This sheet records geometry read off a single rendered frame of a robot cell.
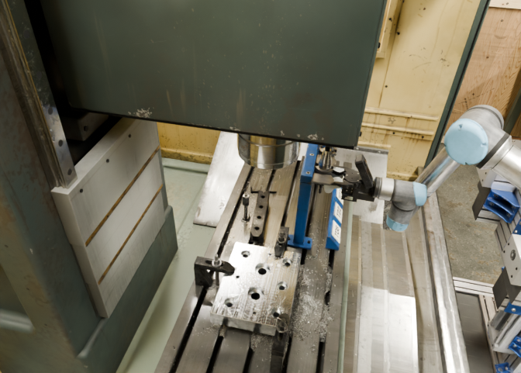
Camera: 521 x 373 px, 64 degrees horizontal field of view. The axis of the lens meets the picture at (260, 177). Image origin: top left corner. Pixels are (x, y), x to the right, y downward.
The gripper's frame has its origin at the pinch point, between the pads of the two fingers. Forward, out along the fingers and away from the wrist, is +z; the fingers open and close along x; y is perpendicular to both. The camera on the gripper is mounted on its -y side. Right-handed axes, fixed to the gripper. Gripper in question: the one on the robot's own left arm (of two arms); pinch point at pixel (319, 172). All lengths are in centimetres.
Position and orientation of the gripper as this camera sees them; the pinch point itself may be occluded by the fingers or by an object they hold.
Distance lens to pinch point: 143.2
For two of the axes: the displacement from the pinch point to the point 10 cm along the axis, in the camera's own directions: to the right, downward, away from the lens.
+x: 2.1, -5.9, 7.8
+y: -0.5, 7.9, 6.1
